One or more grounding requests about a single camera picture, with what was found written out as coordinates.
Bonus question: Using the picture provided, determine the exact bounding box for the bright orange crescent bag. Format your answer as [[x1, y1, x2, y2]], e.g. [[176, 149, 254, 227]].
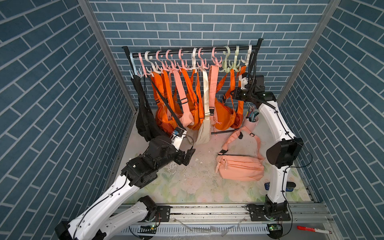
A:
[[215, 66, 246, 131]]

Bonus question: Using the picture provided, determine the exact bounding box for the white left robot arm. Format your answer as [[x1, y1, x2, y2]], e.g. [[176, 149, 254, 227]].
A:
[[55, 134, 195, 240]]

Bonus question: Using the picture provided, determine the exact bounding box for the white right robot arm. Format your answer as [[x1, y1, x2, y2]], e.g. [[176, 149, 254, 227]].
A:
[[231, 74, 304, 221]]

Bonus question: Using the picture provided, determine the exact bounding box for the green hook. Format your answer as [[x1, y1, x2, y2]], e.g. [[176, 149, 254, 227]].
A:
[[230, 46, 241, 72], [219, 46, 231, 73]]

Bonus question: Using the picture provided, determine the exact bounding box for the beige bag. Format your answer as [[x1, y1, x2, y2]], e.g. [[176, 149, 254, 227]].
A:
[[195, 68, 211, 145]]

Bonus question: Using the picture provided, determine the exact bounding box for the orange bag left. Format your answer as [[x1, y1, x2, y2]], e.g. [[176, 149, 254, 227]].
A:
[[151, 70, 182, 136]]

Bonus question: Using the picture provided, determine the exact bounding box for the white hook right end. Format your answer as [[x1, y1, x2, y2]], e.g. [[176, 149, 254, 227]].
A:
[[241, 45, 253, 66]]

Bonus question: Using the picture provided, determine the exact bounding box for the black bag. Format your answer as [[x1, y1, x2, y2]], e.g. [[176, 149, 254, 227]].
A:
[[131, 75, 167, 142]]

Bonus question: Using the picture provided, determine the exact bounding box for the pink hook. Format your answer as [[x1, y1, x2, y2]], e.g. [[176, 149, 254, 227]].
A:
[[211, 47, 223, 68]]

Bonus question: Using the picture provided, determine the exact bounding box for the light blue hook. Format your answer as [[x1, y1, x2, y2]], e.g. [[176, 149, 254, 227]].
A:
[[129, 53, 142, 77]]

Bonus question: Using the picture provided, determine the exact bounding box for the pink metal pen bucket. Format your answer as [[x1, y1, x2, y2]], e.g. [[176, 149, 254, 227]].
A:
[[243, 105, 260, 132]]

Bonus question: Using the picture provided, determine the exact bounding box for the black clothes rack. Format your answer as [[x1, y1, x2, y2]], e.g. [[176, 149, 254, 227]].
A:
[[121, 37, 264, 136]]

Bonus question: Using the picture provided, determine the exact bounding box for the blue card device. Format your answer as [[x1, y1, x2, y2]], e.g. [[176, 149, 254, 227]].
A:
[[265, 182, 296, 192]]

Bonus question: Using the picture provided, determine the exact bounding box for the red white marker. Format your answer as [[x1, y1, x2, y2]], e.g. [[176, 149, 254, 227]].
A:
[[297, 226, 332, 235]]

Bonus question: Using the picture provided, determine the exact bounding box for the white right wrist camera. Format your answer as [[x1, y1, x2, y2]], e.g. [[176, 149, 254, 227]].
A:
[[239, 75, 249, 90]]

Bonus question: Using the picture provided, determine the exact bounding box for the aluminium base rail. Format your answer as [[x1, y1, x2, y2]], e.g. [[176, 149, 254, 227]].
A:
[[111, 202, 342, 240]]

